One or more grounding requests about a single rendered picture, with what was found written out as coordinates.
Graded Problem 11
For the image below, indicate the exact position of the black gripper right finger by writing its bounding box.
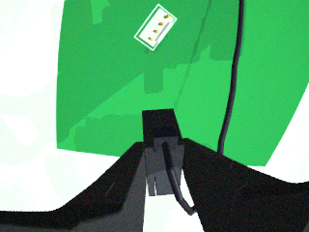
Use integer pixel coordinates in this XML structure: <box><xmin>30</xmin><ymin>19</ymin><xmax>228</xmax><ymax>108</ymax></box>
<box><xmin>182</xmin><ymin>138</ymin><xmax>309</xmax><ymax>232</ymax></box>

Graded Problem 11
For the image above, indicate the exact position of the green circuit board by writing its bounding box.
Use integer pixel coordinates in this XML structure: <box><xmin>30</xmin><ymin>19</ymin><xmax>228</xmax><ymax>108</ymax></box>
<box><xmin>57</xmin><ymin>0</ymin><xmax>309</xmax><ymax>167</ymax></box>

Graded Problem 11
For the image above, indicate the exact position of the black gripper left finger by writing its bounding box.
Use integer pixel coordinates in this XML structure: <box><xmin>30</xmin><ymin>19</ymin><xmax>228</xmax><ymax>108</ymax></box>
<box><xmin>0</xmin><ymin>142</ymin><xmax>147</xmax><ymax>232</ymax></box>

